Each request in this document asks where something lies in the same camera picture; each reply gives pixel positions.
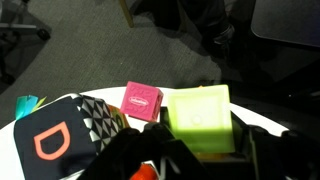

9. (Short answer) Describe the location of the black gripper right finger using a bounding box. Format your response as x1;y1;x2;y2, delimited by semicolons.
213;112;320;180

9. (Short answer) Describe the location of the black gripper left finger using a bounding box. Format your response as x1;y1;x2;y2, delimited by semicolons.
84;121;208;180

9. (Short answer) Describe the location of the yellow green block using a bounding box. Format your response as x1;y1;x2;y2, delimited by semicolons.
166;83;236;155

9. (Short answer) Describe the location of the pink block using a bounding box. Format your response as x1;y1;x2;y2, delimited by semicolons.
119;80;165;123

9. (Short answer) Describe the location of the black fabric block letter D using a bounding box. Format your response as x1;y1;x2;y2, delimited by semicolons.
13;94;122;180

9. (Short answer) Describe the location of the dark grey desk top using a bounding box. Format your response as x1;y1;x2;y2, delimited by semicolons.
250;0;320;48

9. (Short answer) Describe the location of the wooden furniture leg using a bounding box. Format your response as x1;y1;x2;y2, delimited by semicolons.
118;0;135;29

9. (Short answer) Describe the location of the office chair wheel base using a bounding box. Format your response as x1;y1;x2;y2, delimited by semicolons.
0;0;53;85

